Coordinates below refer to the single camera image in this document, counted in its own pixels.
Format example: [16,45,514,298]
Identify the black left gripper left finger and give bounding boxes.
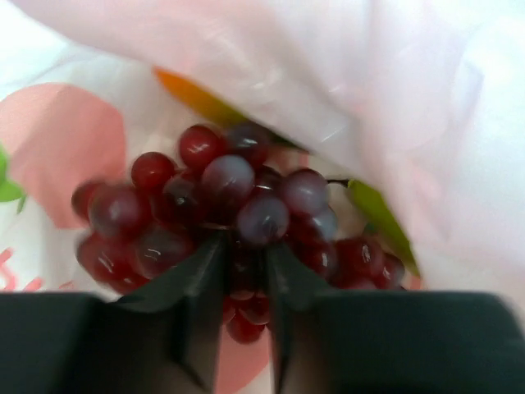
[1,235,226,393]

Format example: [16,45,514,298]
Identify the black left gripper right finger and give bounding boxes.
[264,244,524,393]

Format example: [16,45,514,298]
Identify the green orange fake mango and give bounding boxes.
[153,67,420,276]

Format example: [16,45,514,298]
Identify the red fake grape bunch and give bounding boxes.
[71,122,404,345]

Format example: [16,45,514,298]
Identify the pink plastic bag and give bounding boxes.
[1,1,524,393]

